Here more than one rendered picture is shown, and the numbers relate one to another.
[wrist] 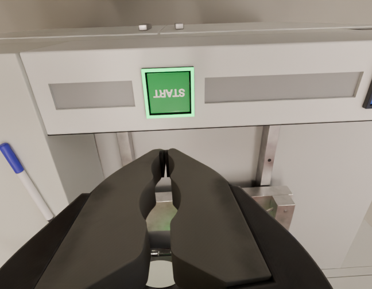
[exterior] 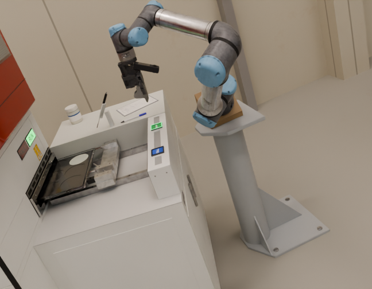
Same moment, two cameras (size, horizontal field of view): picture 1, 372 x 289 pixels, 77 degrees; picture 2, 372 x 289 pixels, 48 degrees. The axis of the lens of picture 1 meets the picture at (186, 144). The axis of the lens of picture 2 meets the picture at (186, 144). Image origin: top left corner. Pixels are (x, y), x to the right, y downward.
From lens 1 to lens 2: 190 cm
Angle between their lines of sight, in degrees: 67
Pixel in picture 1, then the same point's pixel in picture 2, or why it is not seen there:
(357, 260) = (31, 261)
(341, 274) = (31, 241)
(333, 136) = (136, 195)
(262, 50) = (165, 133)
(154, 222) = (107, 154)
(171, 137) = (141, 159)
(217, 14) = not seen: outside the picture
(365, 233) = not seen: outside the picture
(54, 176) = (136, 120)
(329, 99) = (154, 145)
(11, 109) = (154, 113)
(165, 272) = (79, 160)
